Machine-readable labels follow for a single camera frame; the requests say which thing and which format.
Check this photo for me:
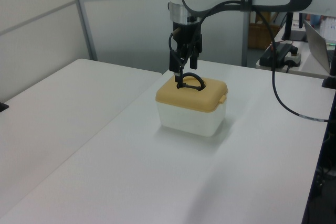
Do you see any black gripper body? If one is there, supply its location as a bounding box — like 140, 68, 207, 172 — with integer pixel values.
172, 20, 204, 54

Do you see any tan case lid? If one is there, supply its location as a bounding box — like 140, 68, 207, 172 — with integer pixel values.
155, 72, 228, 113

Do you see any white plastic tool case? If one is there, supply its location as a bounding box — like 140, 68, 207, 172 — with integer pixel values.
156, 95, 227, 138

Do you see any brown cardboard box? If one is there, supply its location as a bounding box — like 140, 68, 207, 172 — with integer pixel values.
248, 22, 281, 50

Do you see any black power strip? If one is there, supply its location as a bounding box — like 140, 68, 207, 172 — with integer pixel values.
259, 42, 292, 68

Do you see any grey emergency stop button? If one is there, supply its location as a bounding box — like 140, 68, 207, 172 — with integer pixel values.
285, 47, 303, 68

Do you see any black monitor stand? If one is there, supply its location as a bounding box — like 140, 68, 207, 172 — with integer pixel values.
281, 12, 308, 43

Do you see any white side desk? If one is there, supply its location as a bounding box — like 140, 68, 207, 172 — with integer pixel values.
256, 26, 336, 80

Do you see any grey laptop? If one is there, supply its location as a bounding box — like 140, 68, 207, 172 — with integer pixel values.
303, 18, 332, 74

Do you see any grey partition post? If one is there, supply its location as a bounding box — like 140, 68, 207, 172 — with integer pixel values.
69, 0, 98, 61
240, 10, 250, 67

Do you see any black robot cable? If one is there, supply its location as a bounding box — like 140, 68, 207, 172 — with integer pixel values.
167, 0, 330, 124

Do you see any black clamp mount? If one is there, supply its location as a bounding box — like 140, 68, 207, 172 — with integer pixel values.
321, 48, 336, 90

